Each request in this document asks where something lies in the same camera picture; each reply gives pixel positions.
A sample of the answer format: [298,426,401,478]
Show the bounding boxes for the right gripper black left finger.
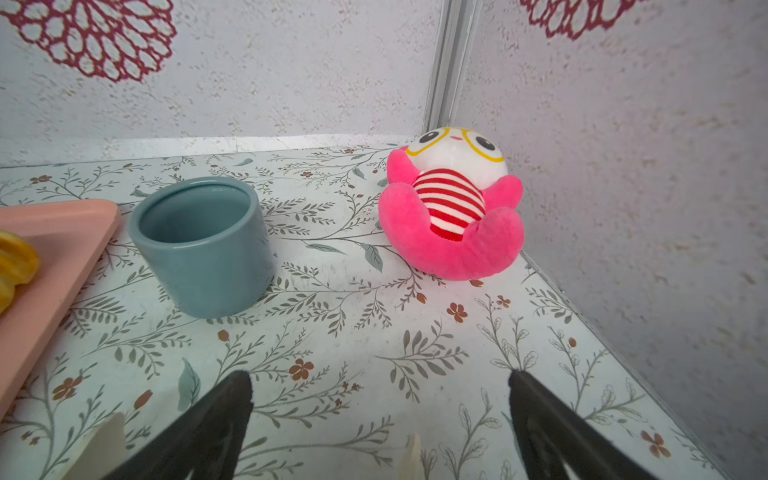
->
[106,370,253,480]

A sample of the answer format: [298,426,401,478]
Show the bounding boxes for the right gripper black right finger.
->
[508,370,654,480]

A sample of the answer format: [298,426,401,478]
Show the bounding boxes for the steel tongs cream tips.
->
[57,413,426,479]

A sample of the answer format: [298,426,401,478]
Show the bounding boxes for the yellow ridged bread roll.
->
[1,231,40,313]

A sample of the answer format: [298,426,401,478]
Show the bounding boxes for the teal ceramic cup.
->
[128,177,275,318]

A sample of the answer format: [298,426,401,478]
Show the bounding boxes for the pink plush owl toy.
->
[378,127,525,281]

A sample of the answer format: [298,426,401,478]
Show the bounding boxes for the pink plastic tray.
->
[1,199,120,412]

